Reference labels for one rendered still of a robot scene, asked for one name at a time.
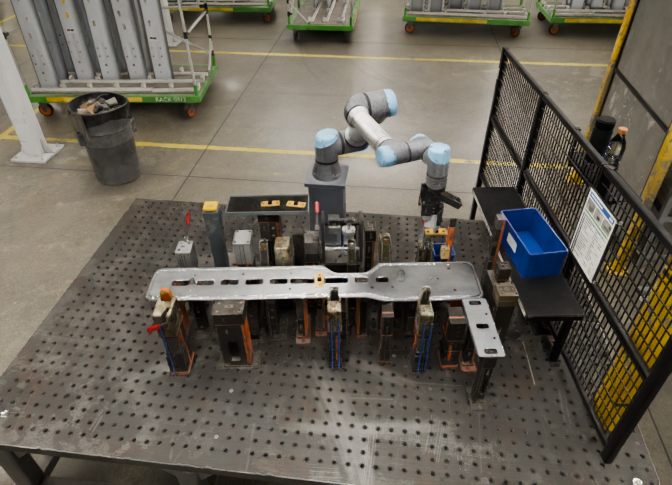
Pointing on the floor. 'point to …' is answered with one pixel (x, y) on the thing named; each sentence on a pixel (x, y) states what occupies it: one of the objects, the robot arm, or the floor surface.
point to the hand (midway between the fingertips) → (436, 227)
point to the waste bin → (106, 135)
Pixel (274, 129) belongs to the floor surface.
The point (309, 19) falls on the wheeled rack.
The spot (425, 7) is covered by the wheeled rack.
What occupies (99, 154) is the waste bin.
